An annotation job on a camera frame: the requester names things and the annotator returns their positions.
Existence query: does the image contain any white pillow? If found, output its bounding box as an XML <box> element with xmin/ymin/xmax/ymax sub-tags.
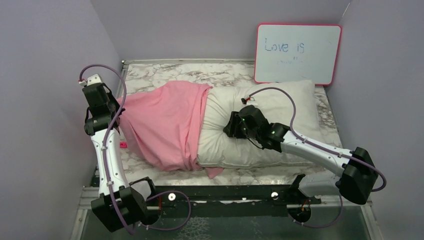
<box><xmin>197</xmin><ymin>80</ymin><xmax>324</xmax><ymax>169</ymax></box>

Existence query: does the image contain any pink pillowcase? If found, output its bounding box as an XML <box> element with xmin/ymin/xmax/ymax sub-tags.
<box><xmin>117</xmin><ymin>80</ymin><xmax>214</xmax><ymax>172</ymax></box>

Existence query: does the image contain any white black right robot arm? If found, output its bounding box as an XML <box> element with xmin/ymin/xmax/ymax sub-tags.
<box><xmin>223</xmin><ymin>105</ymin><xmax>378</xmax><ymax>205</ymax></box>

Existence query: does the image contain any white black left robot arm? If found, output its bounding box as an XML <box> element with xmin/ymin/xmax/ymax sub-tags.
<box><xmin>82</xmin><ymin>83</ymin><xmax>157</xmax><ymax>233</ymax></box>

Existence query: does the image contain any pink-framed whiteboard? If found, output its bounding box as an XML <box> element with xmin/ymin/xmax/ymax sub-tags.
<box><xmin>253</xmin><ymin>23</ymin><xmax>342</xmax><ymax>86</ymax></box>

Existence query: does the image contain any pink marker pen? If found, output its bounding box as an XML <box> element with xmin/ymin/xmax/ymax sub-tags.
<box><xmin>119</xmin><ymin>141</ymin><xmax>127</xmax><ymax>148</ymax></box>

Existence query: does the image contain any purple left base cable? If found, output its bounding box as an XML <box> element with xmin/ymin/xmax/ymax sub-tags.
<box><xmin>137</xmin><ymin>190</ymin><xmax>193</xmax><ymax>232</ymax></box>

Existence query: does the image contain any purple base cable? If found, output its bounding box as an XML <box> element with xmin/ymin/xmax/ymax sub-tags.
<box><xmin>287</xmin><ymin>195</ymin><xmax>344</xmax><ymax>229</ymax></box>
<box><xmin>137</xmin><ymin>190</ymin><xmax>193</xmax><ymax>232</ymax></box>

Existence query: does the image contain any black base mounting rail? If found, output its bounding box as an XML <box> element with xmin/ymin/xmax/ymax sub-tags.
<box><xmin>146</xmin><ymin>184</ymin><xmax>321</xmax><ymax>218</ymax></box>

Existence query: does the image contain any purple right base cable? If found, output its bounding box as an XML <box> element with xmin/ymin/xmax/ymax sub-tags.
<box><xmin>287</xmin><ymin>195</ymin><xmax>344</xmax><ymax>229</ymax></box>

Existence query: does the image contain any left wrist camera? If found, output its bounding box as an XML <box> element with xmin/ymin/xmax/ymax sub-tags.
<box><xmin>78</xmin><ymin>74</ymin><xmax>103</xmax><ymax>88</ymax></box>

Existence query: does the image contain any aluminium table frame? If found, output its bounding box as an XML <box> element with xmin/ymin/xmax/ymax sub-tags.
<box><xmin>78</xmin><ymin>75</ymin><xmax>380</xmax><ymax>234</ymax></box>

